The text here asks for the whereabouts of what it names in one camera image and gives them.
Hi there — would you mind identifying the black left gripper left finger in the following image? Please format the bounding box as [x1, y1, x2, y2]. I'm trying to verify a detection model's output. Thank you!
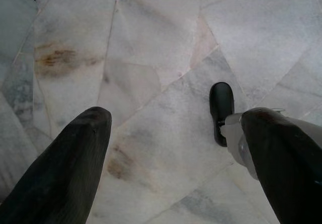
[0, 106, 112, 224]

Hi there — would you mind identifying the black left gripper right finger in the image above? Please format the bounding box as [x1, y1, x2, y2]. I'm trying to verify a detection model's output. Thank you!
[240, 107, 322, 224]

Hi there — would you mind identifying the grey robot leg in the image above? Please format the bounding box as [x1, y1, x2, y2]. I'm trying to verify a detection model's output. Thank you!
[225, 107, 322, 182]

